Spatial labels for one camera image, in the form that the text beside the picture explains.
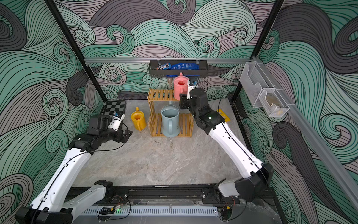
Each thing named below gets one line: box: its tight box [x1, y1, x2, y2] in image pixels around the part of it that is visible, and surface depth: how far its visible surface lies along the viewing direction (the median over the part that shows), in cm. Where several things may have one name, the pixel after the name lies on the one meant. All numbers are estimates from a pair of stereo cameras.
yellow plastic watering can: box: [130, 106, 146, 132], surface depth 97 cm
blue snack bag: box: [170, 63, 200, 70], surface depth 94 cm
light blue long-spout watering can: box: [160, 77, 181, 138], surface depth 85 cm
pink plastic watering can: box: [173, 72, 190, 101], surface depth 77 cm
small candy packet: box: [153, 62, 172, 70], surface depth 94 cm
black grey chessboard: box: [103, 99, 127, 119], surface depth 113 cm
